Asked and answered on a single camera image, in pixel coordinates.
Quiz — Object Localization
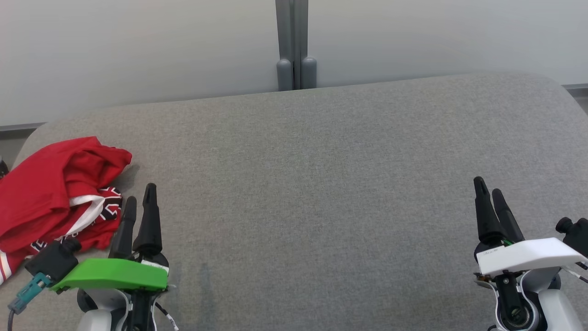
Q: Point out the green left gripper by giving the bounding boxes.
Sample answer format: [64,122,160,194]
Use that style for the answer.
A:
[51,183,170,331]

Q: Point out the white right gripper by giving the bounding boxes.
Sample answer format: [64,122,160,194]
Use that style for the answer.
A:
[473,177,582,329]

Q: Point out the red Bulls 23 jersey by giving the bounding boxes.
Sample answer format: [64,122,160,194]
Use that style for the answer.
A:
[0,186,124,283]

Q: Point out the red shorts with white stripe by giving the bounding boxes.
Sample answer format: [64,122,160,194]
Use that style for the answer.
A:
[0,137,133,253]

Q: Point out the grey partition post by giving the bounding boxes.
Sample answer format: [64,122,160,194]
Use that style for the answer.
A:
[276,0,317,91]

